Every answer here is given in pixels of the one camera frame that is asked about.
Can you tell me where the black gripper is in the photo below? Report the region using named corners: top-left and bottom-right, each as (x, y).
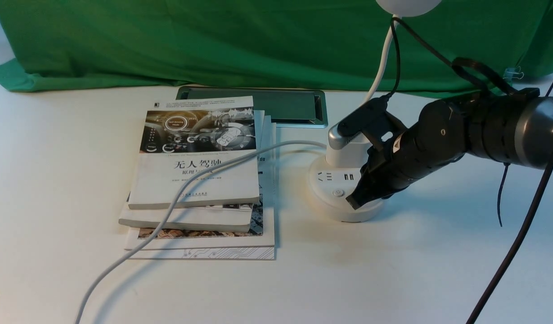
top-left (346, 100), bottom-right (466, 211)

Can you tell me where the white desk lamp with sockets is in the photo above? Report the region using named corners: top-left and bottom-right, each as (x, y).
top-left (308, 0), bottom-right (442, 223)

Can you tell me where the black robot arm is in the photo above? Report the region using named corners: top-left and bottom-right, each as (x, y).
top-left (337, 88), bottom-right (553, 210)

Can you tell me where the bottom book with circuit pattern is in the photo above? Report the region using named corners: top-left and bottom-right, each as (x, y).
top-left (118, 116), bottom-right (276, 260)

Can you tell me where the top book with car cover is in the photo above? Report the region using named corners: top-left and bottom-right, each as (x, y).
top-left (128, 96), bottom-right (264, 210)

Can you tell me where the silver binder clip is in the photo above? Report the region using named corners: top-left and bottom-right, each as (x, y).
top-left (503, 66), bottom-right (524, 82)

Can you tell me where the green backdrop cloth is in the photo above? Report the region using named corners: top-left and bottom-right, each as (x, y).
top-left (0, 0), bottom-right (553, 92)

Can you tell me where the metal desk cable box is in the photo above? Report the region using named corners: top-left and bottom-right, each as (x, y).
top-left (176, 85), bottom-right (328, 129)

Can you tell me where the black camera cable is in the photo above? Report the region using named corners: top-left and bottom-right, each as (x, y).
top-left (379, 16), bottom-right (517, 103)

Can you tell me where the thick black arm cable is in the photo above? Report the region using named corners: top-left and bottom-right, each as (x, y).
top-left (465, 58), bottom-right (553, 324)

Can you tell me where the white lamp power cable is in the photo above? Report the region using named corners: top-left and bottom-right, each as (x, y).
top-left (75, 140), bottom-right (327, 324)

